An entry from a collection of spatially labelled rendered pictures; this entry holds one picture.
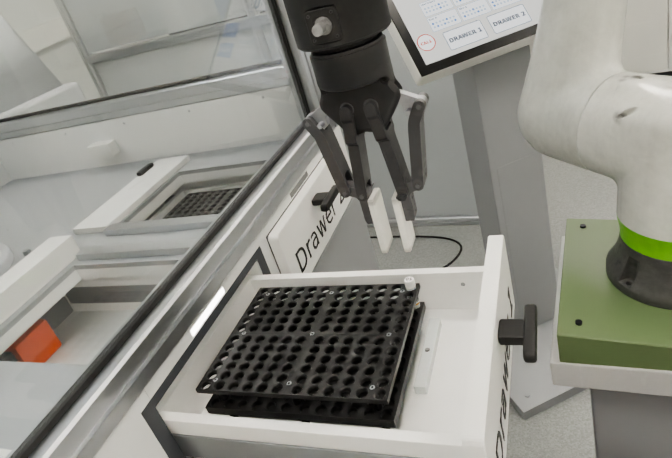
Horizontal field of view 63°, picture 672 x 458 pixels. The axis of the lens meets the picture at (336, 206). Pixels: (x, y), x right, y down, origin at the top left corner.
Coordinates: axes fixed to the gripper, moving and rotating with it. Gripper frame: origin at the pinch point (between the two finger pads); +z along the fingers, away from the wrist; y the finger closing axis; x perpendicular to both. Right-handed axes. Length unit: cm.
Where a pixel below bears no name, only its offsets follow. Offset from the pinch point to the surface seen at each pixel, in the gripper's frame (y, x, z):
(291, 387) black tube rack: -9.6, -15.7, 9.7
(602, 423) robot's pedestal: 20.0, 5.7, 38.5
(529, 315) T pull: 13.7, -6.3, 8.4
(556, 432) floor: 10, 52, 99
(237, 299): -24.5, -0.3, 10.6
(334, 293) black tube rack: -9.7, -0.6, 9.7
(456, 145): -22, 156, 62
